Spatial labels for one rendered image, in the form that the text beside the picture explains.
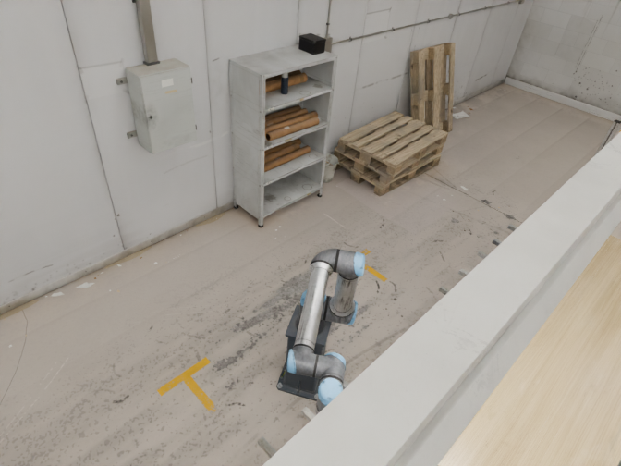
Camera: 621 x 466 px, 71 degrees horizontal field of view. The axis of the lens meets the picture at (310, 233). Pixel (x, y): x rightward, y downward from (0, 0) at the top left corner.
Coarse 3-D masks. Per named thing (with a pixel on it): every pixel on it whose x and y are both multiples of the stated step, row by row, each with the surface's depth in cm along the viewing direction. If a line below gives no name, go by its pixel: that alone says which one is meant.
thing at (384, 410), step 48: (576, 192) 72; (528, 240) 61; (576, 240) 63; (480, 288) 53; (528, 288) 54; (432, 336) 47; (480, 336) 48; (384, 384) 42; (432, 384) 43; (336, 432) 38; (384, 432) 39
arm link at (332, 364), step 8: (320, 360) 175; (328, 360) 175; (336, 360) 175; (344, 360) 178; (320, 368) 173; (328, 368) 173; (336, 368) 172; (344, 368) 175; (320, 376) 174; (328, 376) 169; (336, 376) 170
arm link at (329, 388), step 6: (324, 378) 170; (330, 378) 167; (324, 384) 165; (330, 384) 166; (336, 384) 166; (342, 384) 170; (318, 390) 166; (324, 390) 164; (330, 390) 164; (336, 390) 164; (342, 390) 164; (318, 396) 166; (324, 396) 162; (330, 396) 162; (336, 396) 162; (318, 402) 167; (324, 402) 163; (318, 408) 169
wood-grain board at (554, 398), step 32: (608, 256) 311; (576, 288) 282; (608, 288) 285; (576, 320) 261; (608, 320) 264; (544, 352) 241; (576, 352) 243; (608, 352) 245; (512, 384) 224; (544, 384) 226; (576, 384) 227; (608, 384) 229; (480, 416) 209; (512, 416) 210; (544, 416) 212; (576, 416) 213; (608, 416) 215; (480, 448) 197; (512, 448) 198; (544, 448) 199; (576, 448) 201; (608, 448) 202
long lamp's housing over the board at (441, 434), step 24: (600, 240) 80; (576, 264) 73; (552, 288) 67; (528, 312) 62; (552, 312) 69; (504, 336) 58; (528, 336) 62; (504, 360) 57; (480, 384) 54; (456, 408) 50; (480, 408) 55; (432, 432) 47; (456, 432) 50; (408, 456) 45; (432, 456) 48
